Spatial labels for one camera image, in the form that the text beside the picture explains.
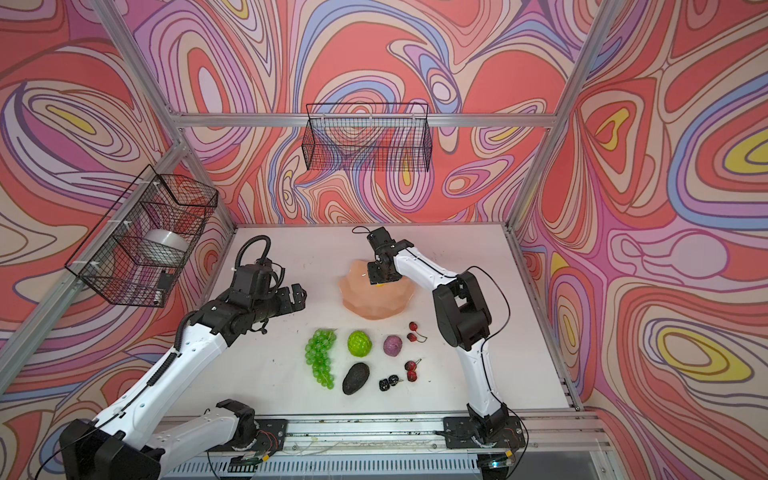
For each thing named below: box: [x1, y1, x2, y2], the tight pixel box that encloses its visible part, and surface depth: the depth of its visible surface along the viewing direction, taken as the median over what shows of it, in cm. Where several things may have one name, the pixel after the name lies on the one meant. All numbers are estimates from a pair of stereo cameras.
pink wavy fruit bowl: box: [339, 260, 415, 320], surface depth 98 cm
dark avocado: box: [342, 362, 370, 395], surface depth 80 cm
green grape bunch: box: [305, 328, 337, 390], surface depth 85 cm
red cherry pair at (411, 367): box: [404, 358, 422, 382], surface depth 84 cm
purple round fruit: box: [383, 335, 403, 357], surface depth 86 cm
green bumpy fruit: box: [347, 330, 373, 358], surface depth 85 cm
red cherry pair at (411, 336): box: [406, 321, 428, 343], surface depth 92 cm
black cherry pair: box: [378, 374, 404, 392], surface depth 82 cm
